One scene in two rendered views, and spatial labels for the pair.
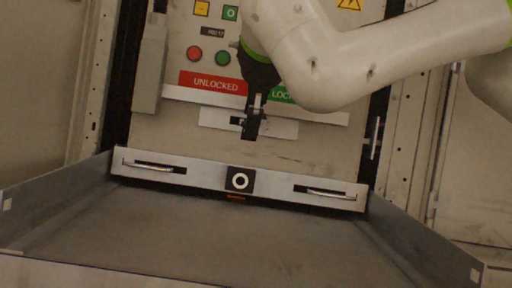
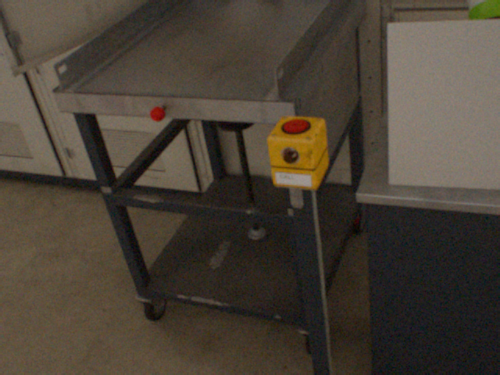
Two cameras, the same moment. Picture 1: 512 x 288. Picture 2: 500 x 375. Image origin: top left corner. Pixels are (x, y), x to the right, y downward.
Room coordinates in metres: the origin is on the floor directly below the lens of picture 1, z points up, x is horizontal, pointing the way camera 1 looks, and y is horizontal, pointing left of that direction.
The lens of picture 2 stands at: (-0.14, -0.72, 1.37)
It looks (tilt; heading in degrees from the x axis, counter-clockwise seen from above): 35 degrees down; 29
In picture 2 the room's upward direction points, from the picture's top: 10 degrees counter-clockwise
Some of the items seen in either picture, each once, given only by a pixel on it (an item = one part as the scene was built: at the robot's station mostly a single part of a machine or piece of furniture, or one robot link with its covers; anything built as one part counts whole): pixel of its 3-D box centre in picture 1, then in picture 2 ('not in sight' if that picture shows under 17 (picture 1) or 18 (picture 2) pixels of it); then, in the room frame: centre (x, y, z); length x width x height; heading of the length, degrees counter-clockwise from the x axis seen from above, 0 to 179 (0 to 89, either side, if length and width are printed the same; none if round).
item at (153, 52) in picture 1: (151, 69); not in sight; (1.47, 0.23, 1.09); 0.08 x 0.05 x 0.17; 2
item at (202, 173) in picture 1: (240, 178); not in sight; (1.56, 0.02, 0.89); 0.54 x 0.05 x 0.06; 92
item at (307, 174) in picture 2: not in sight; (298, 151); (0.64, -0.39, 0.85); 0.08 x 0.08 x 0.10; 2
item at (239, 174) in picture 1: (240, 180); not in sight; (1.52, 0.02, 0.90); 0.06 x 0.03 x 0.05; 92
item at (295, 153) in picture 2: not in sight; (289, 157); (0.60, -0.39, 0.87); 0.03 x 0.01 x 0.03; 92
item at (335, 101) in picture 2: not in sight; (244, 160); (1.16, 0.01, 0.46); 0.64 x 0.58 x 0.66; 2
